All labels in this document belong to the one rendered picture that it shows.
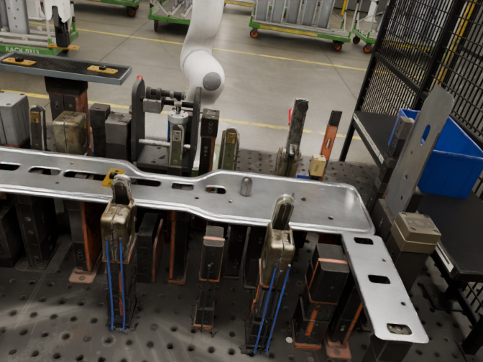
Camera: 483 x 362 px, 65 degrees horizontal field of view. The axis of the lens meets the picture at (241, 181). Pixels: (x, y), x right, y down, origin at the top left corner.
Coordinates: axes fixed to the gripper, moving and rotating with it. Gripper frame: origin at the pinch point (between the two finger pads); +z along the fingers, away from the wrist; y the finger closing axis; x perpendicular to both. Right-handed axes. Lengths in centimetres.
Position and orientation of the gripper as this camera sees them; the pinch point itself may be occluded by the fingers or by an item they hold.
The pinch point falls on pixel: (62, 38)
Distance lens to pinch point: 131.0
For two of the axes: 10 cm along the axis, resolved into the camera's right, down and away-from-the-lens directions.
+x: 9.8, 0.1, 2.2
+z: -1.3, 8.3, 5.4
